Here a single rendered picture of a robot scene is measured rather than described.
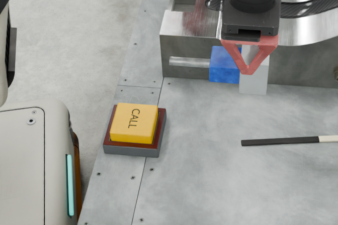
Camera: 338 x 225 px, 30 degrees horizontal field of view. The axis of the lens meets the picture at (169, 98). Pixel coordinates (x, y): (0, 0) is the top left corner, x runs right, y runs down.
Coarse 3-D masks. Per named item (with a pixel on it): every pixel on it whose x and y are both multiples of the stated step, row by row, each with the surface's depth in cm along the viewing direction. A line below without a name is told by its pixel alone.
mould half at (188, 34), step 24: (288, 0) 100; (168, 24) 96; (192, 24) 96; (216, 24) 96; (288, 24) 96; (312, 24) 94; (336, 24) 92; (168, 48) 97; (192, 48) 96; (288, 48) 93; (312, 48) 92; (336, 48) 92; (168, 72) 100; (192, 72) 100; (288, 72) 97; (312, 72) 96
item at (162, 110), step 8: (112, 112) 94; (160, 112) 93; (112, 120) 93; (160, 120) 92; (160, 128) 91; (104, 144) 90; (112, 144) 89; (120, 144) 89; (128, 144) 89; (136, 144) 89; (144, 144) 89
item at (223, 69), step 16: (224, 48) 84; (240, 48) 84; (256, 48) 81; (176, 64) 84; (192, 64) 84; (208, 64) 83; (224, 64) 82; (224, 80) 83; (240, 80) 82; (256, 80) 81
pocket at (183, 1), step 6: (174, 0) 104; (180, 0) 103; (186, 0) 103; (192, 0) 103; (168, 6) 102; (174, 6) 104; (180, 6) 104; (186, 6) 104; (192, 6) 104; (192, 12) 102
